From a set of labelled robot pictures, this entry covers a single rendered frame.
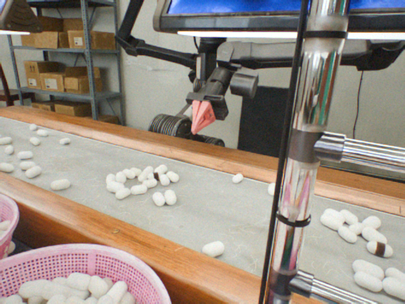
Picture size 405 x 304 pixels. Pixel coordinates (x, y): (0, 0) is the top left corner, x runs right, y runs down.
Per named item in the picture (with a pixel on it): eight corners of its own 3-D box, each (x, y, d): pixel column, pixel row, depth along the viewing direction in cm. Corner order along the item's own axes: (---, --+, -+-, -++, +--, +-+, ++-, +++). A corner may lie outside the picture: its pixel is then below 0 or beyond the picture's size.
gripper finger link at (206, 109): (197, 125, 63) (213, 96, 67) (172, 120, 66) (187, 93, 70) (205, 142, 69) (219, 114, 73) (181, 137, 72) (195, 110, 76)
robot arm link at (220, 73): (216, 78, 79) (214, 62, 75) (238, 82, 77) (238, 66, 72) (207, 95, 76) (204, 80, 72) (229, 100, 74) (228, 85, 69)
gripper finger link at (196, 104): (207, 126, 62) (222, 96, 66) (180, 122, 65) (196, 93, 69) (214, 144, 67) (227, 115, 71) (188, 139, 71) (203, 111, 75)
